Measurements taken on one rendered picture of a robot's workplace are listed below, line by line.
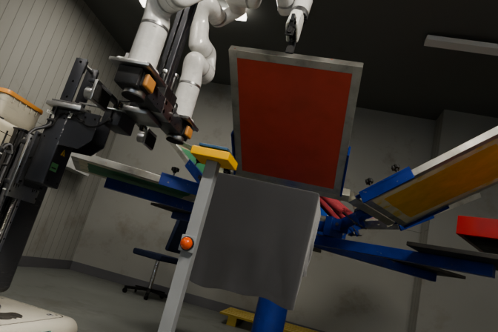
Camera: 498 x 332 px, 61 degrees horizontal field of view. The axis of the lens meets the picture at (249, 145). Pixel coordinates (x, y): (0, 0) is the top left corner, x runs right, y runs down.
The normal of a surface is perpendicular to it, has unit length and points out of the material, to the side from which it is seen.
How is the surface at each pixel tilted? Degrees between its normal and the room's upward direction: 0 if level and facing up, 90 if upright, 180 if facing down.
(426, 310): 90
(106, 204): 90
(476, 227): 90
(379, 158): 90
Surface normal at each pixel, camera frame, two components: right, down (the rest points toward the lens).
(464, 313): -0.14, -0.31
